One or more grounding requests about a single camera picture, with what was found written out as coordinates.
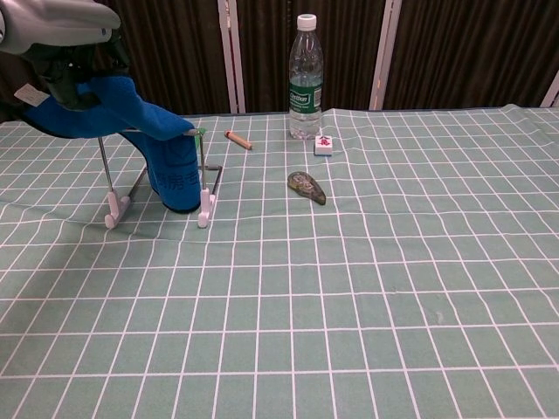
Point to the green grid tablecloth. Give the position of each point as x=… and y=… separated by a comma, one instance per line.
x=393, y=262

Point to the white mahjong tile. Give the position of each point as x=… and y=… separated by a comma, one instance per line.
x=324, y=146

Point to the clear water bottle green label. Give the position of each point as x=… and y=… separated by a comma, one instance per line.
x=305, y=100

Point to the blue towel with black trim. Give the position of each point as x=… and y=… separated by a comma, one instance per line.
x=174, y=174

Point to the white metal screen post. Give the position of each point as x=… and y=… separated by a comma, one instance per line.
x=230, y=57
x=386, y=52
x=552, y=91

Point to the green foil packet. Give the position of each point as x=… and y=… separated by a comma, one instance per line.
x=202, y=132

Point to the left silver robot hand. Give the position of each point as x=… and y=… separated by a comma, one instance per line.
x=57, y=22

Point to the dark brown pleated curtain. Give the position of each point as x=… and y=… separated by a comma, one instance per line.
x=458, y=52

